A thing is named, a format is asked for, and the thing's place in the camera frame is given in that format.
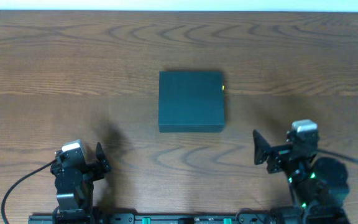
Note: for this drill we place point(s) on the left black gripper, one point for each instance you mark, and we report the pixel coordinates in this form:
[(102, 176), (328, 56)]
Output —
[(96, 170)]

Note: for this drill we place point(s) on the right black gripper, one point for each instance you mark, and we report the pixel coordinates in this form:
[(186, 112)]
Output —
[(263, 149)]

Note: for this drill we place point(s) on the black gift box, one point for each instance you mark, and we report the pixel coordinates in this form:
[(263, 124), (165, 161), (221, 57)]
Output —
[(191, 102)]

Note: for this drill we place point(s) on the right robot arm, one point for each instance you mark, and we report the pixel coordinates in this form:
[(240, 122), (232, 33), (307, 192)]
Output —
[(318, 187)]

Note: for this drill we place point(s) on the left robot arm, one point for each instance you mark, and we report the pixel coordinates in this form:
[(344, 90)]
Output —
[(77, 200)]

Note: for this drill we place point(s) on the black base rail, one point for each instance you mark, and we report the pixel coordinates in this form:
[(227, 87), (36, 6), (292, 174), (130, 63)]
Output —
[(166, 218)]

